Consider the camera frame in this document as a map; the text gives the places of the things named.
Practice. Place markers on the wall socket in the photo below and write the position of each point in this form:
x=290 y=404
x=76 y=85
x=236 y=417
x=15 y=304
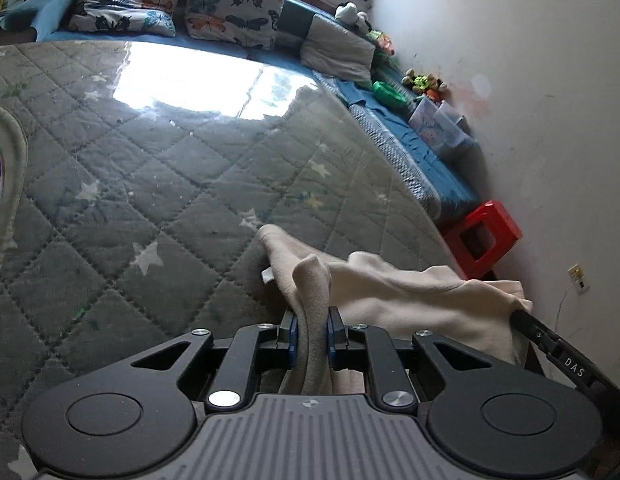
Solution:
x=578 y=278

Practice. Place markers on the cream sweater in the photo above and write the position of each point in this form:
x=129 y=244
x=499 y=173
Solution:
x=415 y=300

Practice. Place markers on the grey pillow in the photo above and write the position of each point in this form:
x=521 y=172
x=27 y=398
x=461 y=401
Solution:
x=337 y=50

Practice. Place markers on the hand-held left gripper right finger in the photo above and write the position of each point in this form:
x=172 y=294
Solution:
x=332 y=337

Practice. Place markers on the red plastic stool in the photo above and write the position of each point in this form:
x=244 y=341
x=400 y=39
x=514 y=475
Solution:
x=482 y=220

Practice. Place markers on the butterfly print pillow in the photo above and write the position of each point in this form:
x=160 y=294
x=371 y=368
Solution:
x=125 y=2
x=235 y=12

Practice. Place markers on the clear plastic box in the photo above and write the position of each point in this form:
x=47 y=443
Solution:
x=437 y=125

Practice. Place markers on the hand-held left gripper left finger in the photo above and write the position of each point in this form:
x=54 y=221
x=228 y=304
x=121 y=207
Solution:
x=291 y=337

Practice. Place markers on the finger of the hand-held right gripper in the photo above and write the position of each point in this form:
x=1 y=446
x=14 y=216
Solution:
x=529 y=327

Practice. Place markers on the green and orange toy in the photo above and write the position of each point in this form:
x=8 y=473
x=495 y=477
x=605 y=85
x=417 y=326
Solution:
x=382 y=44

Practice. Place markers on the white plush toy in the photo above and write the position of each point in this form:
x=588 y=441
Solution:
x=351 y=14

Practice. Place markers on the blue sofa blanket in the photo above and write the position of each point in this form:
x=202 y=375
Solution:
x=415 y=160

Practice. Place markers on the small plush toys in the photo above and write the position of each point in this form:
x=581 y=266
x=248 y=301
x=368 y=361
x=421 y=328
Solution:
x=422 y=84

